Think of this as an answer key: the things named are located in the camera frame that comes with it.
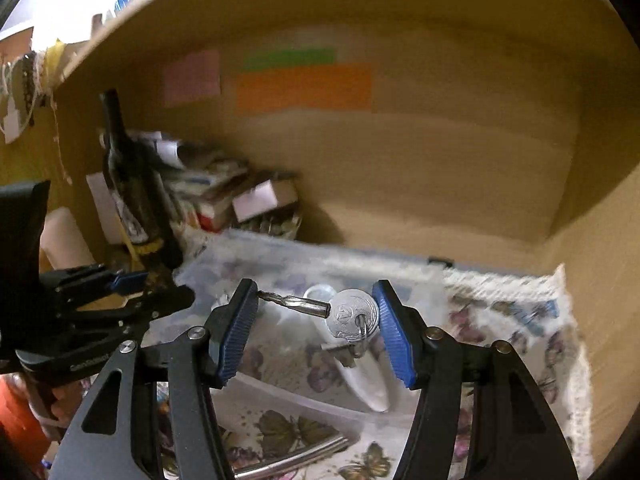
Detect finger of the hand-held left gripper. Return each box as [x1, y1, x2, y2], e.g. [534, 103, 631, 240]
[42, 263, 149, 307]
[65, 284, 196, 329]

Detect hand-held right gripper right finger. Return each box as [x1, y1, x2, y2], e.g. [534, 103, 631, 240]
[371, 280, 581, 480]

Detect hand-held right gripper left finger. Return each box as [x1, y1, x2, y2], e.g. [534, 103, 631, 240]
[47, 278, 261, 480]

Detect small silver key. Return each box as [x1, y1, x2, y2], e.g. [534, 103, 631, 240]
[320, 341, 363, 372]

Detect person's left hand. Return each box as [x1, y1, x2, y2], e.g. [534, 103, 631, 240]
[31, 377, 93, 442]

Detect white plastic scoop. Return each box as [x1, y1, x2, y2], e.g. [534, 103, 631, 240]
[303, 284, 392, 414]

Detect clear plastic storage box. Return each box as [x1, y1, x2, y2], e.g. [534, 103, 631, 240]
[172, 229, 448, 428]

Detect white paper sheet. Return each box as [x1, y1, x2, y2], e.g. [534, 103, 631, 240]
[85, 172, 128, 247]

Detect dark glass wine bottle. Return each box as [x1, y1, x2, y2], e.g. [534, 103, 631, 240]
[99, 89, 184, 269]

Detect butterfly print cloth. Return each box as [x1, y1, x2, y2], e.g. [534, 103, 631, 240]
[145, 230, 595, 480]

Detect white paper tag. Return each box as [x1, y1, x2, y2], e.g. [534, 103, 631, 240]
[0, 104, 32, 145]

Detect pile of boxes and papers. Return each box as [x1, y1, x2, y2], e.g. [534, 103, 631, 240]
[131, 131, 303, 241]

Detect curved metal tube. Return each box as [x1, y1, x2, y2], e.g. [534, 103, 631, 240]
[233, 434, 349, 477]

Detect person's orange clothing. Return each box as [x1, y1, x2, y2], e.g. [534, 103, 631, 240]
[0, 374, 53, 471]

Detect pink sticky note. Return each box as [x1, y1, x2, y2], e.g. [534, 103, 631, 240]
[163, 49, 222, 107]

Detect orange sticky note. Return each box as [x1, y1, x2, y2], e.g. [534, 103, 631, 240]
[235, 64, 374, 114]

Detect green sticky note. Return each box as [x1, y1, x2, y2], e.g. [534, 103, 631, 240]
[243, 48, 337, 72]

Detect hanging bead strings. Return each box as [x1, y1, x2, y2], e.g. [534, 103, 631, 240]
[19, 51, 52, 113]

